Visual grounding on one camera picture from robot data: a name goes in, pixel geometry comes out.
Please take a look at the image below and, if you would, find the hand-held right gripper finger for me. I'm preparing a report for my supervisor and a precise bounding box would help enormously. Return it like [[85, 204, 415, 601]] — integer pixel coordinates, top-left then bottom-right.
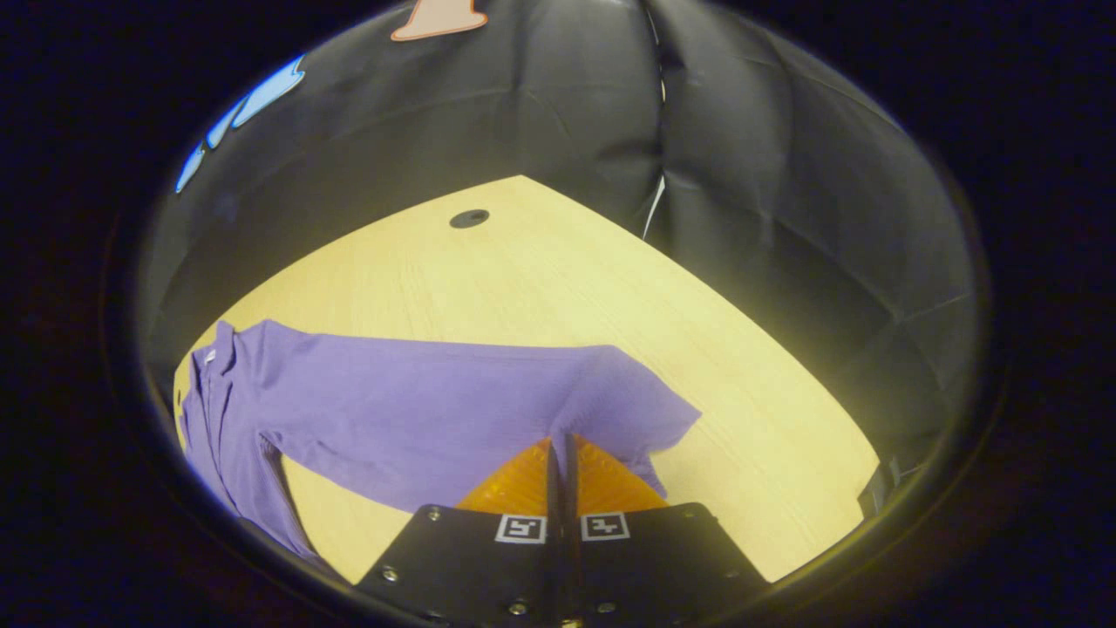
[[564, 433, 768, 627], [357, 436, 565, 628]]

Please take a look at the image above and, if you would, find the purple buttoned shirt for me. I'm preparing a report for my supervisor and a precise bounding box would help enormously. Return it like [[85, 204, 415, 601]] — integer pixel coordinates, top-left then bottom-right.
[[179, 318, 703, 568]]

